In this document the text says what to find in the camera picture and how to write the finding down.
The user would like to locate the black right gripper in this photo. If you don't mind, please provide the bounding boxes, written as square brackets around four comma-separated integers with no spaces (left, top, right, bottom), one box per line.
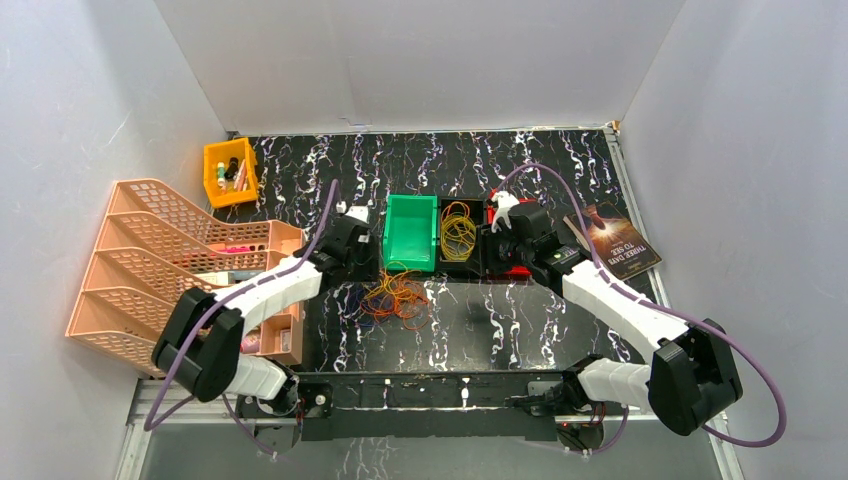
[464,220,534,276]

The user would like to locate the orange cable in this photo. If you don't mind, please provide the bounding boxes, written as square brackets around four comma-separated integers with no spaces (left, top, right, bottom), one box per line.
[360,264,432,333]

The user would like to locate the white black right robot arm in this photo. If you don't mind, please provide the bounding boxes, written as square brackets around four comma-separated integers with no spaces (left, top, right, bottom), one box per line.
[478,201,743,436]

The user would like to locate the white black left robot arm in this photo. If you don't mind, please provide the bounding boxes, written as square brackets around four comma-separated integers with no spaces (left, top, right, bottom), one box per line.
[151,215,379,416]

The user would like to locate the red plastic bin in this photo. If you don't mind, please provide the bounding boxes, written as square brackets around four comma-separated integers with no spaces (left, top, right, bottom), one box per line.
[479,196,537,279]

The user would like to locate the green plastic bin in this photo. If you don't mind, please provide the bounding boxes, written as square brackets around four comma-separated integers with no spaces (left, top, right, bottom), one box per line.
[382,194,438,272]

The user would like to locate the black plastic bin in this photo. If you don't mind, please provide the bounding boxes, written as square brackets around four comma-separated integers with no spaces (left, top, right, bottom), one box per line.
[436,197,486,278]

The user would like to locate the dark paperback book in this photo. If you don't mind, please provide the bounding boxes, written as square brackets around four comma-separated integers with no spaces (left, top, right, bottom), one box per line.
[582,202,662,280]

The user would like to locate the yellow plastic bin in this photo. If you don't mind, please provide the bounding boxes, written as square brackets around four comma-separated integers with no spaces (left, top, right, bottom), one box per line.
[203,138,259,209]

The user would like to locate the peach plastic file rack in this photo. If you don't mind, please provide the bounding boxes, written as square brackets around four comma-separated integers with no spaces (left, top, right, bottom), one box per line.
[65,179,304,378]

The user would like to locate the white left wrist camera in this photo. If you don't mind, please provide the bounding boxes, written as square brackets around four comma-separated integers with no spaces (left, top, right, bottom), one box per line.
[336,201,370,225]

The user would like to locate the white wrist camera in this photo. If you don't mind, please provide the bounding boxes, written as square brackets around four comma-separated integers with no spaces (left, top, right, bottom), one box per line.
[490,190,520,233]
[336,201,370,225]

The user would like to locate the purple cable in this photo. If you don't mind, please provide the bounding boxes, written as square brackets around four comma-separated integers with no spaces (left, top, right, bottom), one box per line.
[357,281,399,326]

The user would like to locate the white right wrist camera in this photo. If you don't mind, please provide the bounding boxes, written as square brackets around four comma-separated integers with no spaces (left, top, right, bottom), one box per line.
[490,190,520,233]

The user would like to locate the yellow green wire coil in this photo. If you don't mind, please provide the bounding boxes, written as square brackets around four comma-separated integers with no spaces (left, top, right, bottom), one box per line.
[439,201,478,264]

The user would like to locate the aluminium table frame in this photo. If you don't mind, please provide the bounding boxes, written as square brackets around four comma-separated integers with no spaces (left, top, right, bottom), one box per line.
[113,125,720,480]

